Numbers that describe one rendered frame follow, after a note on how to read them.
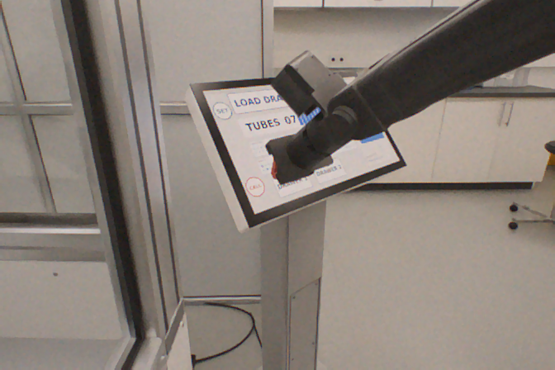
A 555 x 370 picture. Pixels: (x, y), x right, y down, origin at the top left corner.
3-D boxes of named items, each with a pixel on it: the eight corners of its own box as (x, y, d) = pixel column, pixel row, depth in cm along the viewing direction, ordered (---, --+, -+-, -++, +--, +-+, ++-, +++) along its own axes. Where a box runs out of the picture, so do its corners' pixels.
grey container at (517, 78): (504, 83, 319) (509, 65, 313) (528, 87, 290) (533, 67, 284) (462, 83, 318) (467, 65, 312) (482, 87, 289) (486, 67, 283)
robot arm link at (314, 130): (355, 141, 39) (375, 120, 42) (317, 98, 39) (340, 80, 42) (322, 164, 45) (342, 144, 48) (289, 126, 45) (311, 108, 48)
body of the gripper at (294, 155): (262, 145, 49) (286, 120, 43) (310, 133, 55) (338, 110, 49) (280, 183, 48) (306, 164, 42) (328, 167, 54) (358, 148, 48)
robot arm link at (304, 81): (359, 133, 33) (405, 88, 37) (285, 47, 33) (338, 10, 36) (311, 163, 44) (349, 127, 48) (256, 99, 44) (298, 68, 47)
